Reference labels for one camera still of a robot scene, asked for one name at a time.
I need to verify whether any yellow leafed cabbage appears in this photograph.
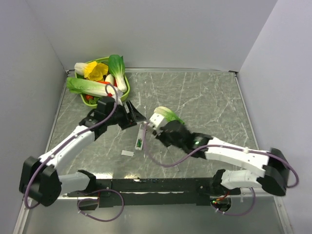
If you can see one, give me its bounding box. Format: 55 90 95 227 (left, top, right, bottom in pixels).
74 61 109 81

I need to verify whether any green napa cabbage half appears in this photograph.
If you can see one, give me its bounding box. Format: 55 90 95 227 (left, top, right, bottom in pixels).
154 106 185 124

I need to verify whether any long white remote control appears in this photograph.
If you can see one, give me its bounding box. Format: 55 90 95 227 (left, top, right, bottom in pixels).
135 123 145 151

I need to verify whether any purple cable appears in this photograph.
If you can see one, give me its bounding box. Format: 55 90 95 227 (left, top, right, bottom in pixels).
24 84 125 222
142 123 299 217

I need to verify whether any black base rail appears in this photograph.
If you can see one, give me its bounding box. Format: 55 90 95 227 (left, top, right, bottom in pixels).
67 177 241 208

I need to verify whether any white battery cover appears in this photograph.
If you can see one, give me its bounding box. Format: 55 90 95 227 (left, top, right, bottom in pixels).
121 150 134 157

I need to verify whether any white radish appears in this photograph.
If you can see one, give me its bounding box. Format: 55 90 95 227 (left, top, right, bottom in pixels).
104 74 115 85

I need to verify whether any long green white cabbage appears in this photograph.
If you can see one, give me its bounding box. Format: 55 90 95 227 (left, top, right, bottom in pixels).
66 77 116 98

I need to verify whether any red chili pepper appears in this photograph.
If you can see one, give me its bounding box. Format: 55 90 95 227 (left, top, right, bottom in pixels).
97 81 111 85

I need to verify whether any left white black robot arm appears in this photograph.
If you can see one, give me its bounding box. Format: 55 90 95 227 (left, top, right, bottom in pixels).
19 97 146 207

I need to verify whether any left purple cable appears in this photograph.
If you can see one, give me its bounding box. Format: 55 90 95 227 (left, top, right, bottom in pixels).
24 84 125 222

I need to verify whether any green white bok choy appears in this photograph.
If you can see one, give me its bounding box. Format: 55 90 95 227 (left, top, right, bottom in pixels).
108 55 127 93

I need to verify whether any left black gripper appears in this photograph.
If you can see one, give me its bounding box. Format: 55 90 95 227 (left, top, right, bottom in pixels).
105 99 145 130

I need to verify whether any green plastic basket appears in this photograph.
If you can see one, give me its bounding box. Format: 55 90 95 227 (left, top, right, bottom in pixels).
74 57 131 109

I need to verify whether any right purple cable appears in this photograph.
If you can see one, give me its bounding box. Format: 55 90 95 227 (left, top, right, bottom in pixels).
142 123 299 217

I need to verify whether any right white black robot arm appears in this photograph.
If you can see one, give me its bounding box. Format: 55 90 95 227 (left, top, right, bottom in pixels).
151 120 290 196

